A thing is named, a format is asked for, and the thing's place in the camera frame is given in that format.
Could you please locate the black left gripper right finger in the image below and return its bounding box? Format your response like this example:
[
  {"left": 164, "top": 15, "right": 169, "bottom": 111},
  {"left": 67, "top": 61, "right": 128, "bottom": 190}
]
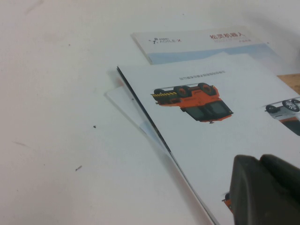
[{"left": 260, "top": 153, "right": 300, "bottom": 200}]

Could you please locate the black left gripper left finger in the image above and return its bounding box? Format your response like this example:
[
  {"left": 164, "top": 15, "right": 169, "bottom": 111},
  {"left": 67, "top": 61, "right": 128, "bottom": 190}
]
[{"left": 228, "top": 154, "right": 300, "bottom": 225}]

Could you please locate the white Leador logistics brochure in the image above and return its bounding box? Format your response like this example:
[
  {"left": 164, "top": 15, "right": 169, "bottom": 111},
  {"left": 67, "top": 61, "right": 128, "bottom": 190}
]
[{"left": 116, "top": 53, "right": 300, "bottom": 225}]

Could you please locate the AgileX brochure with wood picture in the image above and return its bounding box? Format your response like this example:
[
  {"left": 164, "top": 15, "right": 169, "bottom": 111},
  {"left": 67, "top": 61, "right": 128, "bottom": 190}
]
[{"left": 130, "top": 25, "right": 300, "bottom": 94}]

